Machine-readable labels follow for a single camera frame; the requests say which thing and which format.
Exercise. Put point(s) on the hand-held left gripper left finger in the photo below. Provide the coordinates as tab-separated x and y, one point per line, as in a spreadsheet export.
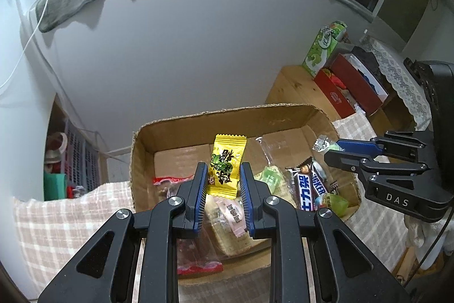
200	196

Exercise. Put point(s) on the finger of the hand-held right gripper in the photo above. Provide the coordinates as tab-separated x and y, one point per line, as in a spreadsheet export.
358	145
354	161

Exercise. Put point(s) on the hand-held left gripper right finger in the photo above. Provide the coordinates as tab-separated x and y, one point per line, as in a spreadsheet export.
247	200

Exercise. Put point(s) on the pink candy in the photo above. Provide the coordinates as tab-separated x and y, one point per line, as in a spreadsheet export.
234	214

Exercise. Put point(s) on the green candy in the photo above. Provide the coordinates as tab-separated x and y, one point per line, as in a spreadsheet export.
271	178

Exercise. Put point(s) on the yellow candy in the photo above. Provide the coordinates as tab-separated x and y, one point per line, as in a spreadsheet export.
225	164

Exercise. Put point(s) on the brown chocolate bar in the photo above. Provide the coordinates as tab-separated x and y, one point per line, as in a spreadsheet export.
320	184

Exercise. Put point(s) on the cracker packet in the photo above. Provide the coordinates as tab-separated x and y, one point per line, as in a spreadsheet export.
227	241

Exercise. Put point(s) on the green jelly cup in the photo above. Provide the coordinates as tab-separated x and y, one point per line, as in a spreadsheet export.
337	205

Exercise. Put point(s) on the blue label chocolate bar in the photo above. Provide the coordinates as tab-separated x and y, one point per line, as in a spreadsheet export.
305	193

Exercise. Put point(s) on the red date packet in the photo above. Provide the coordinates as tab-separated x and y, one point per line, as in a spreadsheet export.
195	258

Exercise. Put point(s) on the red cardboard box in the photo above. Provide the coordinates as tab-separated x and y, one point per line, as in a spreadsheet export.
354	83

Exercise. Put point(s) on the white lace cloth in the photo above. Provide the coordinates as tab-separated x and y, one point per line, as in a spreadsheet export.
390	68

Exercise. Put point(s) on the dark figurine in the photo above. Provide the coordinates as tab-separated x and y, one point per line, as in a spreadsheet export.
413	66

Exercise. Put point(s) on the dark cloth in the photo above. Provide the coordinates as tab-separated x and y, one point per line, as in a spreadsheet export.
365	58

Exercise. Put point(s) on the green paper bag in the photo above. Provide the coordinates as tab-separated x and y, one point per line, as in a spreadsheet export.
319	51

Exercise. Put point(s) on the pale plastic crate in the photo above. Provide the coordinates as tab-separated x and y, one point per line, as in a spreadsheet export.
79	157

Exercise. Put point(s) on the pink plaid tablecloth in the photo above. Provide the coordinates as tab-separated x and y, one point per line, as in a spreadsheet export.
71	217

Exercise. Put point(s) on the green box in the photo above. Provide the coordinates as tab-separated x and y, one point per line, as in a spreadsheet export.
55	186

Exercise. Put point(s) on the red white bag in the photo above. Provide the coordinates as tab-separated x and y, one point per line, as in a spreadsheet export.
55	150

